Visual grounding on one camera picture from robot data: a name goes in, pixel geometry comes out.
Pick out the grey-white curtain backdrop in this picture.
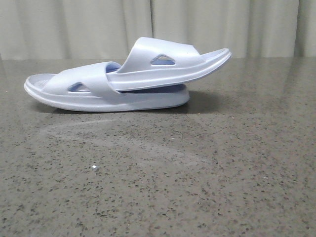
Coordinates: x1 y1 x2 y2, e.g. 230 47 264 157
0 0 316 59

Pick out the light blue slipper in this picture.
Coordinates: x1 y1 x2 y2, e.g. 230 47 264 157
107 37 231 91
24 62 190 112

